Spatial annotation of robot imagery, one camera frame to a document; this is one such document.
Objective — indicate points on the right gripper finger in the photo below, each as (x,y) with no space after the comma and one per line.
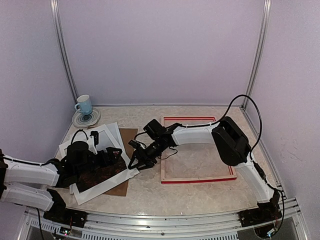
(137,159)
(148,163)

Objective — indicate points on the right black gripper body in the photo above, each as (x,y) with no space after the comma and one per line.
(155,151)

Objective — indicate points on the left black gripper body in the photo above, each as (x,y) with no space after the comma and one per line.
(87,166)

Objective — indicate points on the white mat board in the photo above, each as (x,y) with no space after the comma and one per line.
(109,136)

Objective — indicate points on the red landscape photo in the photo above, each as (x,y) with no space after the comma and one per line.
(90,179)

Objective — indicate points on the red wooden picture frame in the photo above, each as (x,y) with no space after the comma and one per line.
(195,163)

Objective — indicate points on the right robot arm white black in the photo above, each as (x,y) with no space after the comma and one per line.
(234,150)

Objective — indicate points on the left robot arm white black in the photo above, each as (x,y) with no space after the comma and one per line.
(33,184)

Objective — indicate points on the brown backing board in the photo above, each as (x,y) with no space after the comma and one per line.
(127,134)

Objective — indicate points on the white foam sheet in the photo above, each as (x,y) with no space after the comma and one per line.
(111,180)

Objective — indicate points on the striped round plate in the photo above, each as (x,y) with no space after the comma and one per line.
(80,120)

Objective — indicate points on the light blue mug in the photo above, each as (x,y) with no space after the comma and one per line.
(83,105)

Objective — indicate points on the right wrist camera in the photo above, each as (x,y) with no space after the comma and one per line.
(135,144)

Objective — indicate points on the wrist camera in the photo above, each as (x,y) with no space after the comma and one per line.
(135,144)
(95,135)

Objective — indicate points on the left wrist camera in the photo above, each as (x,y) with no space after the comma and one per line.
(95,135)

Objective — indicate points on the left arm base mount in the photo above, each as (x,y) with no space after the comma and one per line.
(70,217)

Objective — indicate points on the aluminium front rail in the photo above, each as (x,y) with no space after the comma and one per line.
(109,226)

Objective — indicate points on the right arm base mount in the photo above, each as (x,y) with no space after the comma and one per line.
(256,216)

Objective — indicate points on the right aluminium corner post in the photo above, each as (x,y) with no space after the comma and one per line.
(260,46)

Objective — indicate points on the aluminium corner post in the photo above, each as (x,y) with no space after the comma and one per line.
(260,46)
(54,5)

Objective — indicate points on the left aluminium corner post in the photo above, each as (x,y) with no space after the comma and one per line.
(54,5)

